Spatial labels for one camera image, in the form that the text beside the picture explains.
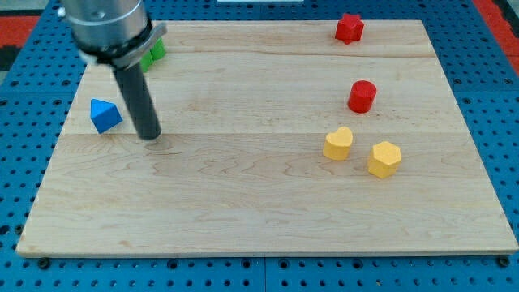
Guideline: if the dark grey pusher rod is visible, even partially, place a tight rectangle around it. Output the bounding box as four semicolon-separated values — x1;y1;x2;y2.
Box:
113;64;161;140

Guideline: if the blue triangle block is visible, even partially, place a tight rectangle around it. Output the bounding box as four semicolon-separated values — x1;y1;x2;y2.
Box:
90;99;123;134

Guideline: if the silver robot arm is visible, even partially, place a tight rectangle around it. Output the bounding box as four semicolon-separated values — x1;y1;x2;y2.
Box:
61;0;167;140

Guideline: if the green block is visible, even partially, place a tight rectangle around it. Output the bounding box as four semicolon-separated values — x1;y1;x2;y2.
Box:
139;38;166;72

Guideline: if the wooden board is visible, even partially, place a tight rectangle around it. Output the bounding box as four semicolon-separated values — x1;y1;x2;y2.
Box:
17;20;518;258

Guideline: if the yellow heart block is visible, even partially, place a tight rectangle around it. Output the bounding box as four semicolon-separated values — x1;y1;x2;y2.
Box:
323;127;353;161

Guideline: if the red star block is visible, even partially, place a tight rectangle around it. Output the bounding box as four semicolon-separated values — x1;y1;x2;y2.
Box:
335;13;364;45

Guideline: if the red cylinder block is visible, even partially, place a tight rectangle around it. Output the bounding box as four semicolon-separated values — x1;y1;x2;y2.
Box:
347;80;377;114

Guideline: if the yellow hexagon block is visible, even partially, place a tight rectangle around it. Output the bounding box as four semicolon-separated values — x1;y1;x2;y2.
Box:
367;141;401;178

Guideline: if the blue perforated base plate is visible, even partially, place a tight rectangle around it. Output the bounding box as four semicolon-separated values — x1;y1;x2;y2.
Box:
1;1;518;291

